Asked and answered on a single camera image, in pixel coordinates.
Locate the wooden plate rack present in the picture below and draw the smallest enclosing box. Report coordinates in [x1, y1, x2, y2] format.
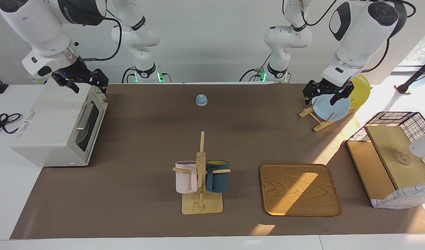
[299, 98, 341, 132]

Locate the wire basket with checked liner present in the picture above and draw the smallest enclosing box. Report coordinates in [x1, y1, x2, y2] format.
[346, 111, 425, 210]

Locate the black oven power cable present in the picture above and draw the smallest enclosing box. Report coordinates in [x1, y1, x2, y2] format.
[0, 113, 23, 136]

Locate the bright window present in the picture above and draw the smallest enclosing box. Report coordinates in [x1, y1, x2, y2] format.
[400, 28, 425, 70]

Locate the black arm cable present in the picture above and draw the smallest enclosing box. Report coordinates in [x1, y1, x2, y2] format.
[282, 0, 416, 73]
[81, 10, 123, 62]

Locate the black left base cable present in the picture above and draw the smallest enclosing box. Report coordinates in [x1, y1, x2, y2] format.
[239, 52, 272, 83]

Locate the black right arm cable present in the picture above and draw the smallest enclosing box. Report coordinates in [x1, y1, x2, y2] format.
[81, 10, 123, 62]

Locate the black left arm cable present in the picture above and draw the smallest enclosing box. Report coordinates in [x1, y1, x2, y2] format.
[282, 0, 416, 73]

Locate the light blue plate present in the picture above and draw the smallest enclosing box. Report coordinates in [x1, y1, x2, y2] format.
[311, 93, 351, 122]

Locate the white toaster oven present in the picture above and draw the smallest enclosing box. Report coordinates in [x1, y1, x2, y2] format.
[10, 77, 109, 168]

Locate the black base cable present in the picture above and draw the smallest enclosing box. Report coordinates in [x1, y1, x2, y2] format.
[121, 67, 136, 84]
[239, 52, 272, 83]

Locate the brown table mat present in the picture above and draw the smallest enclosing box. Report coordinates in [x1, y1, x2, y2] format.
[9, 83, 425, 240]

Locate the pink mug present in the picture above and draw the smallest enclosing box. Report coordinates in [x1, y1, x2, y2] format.
[175, 160, 198, 194]

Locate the wooden tray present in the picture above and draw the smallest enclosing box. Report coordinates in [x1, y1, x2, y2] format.
[260, 163, 342, 217]

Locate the yellow plate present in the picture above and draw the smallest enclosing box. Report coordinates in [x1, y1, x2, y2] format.
[348, 74, 371, 110]

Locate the black stand with pole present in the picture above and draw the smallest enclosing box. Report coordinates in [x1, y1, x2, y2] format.
[394, 56, 425, 94]

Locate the dark blue mug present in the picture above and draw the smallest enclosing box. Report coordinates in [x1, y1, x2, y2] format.
[205, 160, 230, 193]

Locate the white rounded cylinder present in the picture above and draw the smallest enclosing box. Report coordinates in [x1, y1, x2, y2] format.
[409, 130, 425, 159]

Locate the wooden mug rack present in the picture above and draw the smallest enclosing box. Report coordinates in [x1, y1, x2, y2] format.
[172, 131, 231, 215]

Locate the plain wooden board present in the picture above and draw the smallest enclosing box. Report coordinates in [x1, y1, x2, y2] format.
[346, 141, 397, 209]

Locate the wooden lid with glass knob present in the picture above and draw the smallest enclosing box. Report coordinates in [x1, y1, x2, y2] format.
[365, 125, 425, 190]

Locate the black right base cable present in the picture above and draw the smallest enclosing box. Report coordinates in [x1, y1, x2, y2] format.
[121, 67, 136, 84]

